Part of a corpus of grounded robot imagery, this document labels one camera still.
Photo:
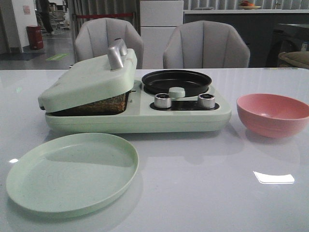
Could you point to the green breakfast maker lid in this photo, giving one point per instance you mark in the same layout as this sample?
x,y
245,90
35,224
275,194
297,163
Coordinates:
x,y
88,81

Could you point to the pink bowl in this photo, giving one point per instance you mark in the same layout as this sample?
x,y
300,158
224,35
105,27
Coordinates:
x,y
273,116

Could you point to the green breakfast maker base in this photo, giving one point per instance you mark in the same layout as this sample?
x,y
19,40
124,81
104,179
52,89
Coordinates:
x,y
139,117

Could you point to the left silver knob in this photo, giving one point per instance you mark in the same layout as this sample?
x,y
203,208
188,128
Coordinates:
x,y
162,101

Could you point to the silver knob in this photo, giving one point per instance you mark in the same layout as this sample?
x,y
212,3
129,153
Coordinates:
x,y
162,101
206,101

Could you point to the black round frying pan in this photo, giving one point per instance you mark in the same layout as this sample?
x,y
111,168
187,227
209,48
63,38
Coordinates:
x,y
193,83

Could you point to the right silver knob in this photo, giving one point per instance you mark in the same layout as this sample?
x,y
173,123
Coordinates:
x,y
206,101

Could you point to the right grey chair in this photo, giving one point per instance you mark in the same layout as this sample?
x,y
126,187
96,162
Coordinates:
x,y
205,44

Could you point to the grey chair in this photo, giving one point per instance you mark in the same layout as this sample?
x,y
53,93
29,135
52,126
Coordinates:
x,y
205,44
95,36

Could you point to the white refrigerator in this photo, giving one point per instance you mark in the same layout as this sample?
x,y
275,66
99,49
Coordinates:
x,y
158,19

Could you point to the left grey chair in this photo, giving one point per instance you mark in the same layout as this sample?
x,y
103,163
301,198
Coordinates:
x,y
95,36

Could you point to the green round plate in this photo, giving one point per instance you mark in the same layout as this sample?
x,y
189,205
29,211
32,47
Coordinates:
x,y
73,175

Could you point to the red barrier belt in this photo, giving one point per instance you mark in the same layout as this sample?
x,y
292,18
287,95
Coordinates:
x,y
96,16

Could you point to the dark kitchen counter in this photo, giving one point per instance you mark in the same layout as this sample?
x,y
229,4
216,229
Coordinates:
x,y
254,26

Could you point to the fruit plate on counter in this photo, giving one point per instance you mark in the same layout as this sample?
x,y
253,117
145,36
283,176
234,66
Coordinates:
x,y
246,5

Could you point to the red trash bin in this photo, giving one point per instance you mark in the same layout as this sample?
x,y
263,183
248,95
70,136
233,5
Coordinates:
x,y
34,37

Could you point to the dark washing machine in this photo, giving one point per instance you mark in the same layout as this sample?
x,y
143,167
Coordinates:
x,y
287,38

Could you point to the person in background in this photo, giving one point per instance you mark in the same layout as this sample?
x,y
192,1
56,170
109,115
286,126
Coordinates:
x,y
43,9

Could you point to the beige cushion basket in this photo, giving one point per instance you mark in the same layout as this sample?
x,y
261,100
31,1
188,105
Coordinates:
x,y
299,59

